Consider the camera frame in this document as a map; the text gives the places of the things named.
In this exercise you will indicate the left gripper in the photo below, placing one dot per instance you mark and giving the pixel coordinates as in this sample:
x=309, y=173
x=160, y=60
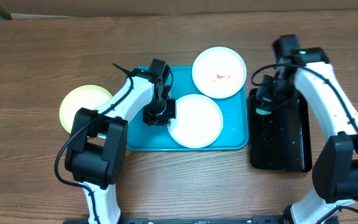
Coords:
x=165, y=120

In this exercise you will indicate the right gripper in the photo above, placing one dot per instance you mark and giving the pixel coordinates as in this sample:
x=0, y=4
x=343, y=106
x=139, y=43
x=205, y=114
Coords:
x=265, y=96

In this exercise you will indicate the green sponge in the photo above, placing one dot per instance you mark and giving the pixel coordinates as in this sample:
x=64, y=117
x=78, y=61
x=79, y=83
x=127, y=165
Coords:
x=263, y=107

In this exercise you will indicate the white plate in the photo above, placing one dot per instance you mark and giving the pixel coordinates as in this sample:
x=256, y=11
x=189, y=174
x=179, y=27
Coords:
x=198, y=123
x=219, y=72

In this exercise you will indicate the yellow-green plate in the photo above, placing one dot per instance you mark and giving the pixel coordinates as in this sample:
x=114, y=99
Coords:
x=86, y=96

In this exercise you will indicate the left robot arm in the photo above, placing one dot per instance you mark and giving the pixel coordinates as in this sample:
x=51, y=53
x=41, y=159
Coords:
x=94, y=155

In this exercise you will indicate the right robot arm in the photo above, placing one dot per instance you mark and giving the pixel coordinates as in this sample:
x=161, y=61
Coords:
x=334, y=147

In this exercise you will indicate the black plastic tray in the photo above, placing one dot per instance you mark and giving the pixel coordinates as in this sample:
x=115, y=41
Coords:
x=280, y=140

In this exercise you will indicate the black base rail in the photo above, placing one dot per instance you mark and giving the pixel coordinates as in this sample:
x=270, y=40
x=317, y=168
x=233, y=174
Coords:
x=197, y=221

